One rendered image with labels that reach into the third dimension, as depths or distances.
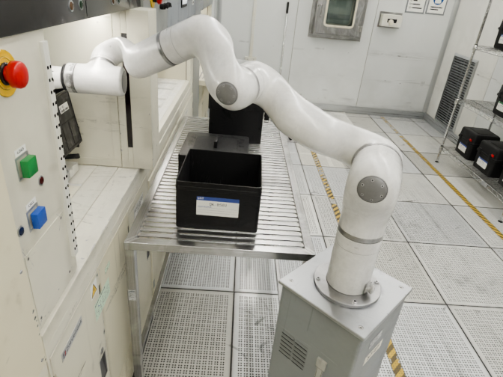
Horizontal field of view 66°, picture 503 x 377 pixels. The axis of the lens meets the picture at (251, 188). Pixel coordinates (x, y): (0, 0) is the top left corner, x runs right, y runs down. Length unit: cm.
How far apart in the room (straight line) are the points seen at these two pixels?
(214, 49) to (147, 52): 20
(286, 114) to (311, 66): 461
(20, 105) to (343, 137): 68
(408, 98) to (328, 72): 120
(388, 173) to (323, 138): 17
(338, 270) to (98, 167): 91
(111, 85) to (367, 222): 79
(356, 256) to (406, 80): 499
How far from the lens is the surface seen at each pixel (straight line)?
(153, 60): 108
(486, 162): 402
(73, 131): 140
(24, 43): 76
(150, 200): 149
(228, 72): 91
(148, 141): 143
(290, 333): 124
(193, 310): 211
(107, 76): 121
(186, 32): 102
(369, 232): 102
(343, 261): 108
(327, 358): 119
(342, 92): 571
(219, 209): 128
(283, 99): 98
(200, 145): 172
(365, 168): 89
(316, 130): 94
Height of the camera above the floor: 150
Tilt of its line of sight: 28 degrees down
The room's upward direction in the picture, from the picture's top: 6 degrees clockwise
